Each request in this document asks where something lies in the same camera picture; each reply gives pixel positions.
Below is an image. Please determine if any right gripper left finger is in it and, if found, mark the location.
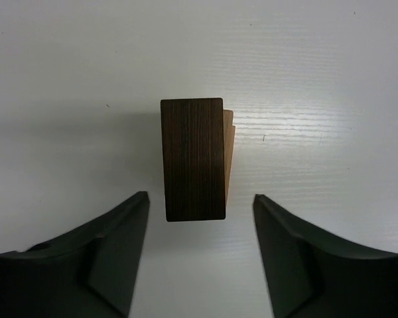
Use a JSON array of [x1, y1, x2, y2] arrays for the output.
[[0, 191, 150, 317]]

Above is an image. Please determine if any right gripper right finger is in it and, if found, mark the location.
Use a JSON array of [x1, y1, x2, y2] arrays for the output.
[[253, 195, 398, 317]]

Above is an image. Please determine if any dark wood arch block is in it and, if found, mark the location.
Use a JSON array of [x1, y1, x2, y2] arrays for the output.
[[160, 97, 226, 222]]

